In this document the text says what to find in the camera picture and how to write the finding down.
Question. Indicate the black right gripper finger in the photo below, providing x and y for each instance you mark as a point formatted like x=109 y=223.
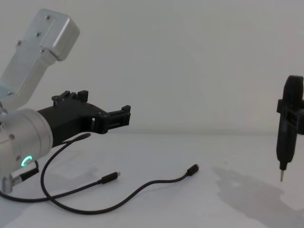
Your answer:
x=298 y=121

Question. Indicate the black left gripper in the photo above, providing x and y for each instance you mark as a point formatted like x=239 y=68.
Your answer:
x=69 y=118

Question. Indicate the black electric screwdriver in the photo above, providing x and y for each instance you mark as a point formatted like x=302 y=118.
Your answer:
x=286 y=145

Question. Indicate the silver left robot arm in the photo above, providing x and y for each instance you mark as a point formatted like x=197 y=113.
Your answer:
x=26 y=133

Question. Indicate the white table cloth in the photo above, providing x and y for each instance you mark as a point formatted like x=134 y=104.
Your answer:
x=166 y=209

